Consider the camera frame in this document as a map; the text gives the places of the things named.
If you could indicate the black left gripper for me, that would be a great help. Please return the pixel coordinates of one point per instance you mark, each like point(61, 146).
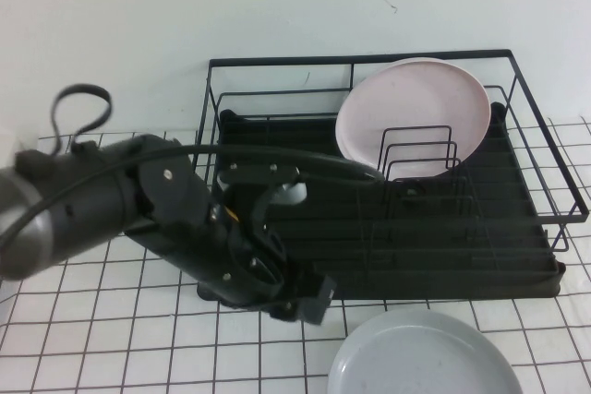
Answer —
point(231, 265)

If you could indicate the left robot arm dark grey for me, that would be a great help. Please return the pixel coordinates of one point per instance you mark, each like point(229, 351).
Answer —
point(83, 209)

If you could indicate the light blue plate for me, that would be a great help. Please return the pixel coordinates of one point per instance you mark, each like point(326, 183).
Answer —
point(415, 357)

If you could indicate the pale pink plate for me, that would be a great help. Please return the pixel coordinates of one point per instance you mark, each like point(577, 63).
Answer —
point(406, 108)

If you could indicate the white black-grid tablecloth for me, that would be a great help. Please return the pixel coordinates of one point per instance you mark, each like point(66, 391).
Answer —
point(138, 343)

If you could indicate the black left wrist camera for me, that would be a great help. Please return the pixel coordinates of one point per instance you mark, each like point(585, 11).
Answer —
point(258, 172)

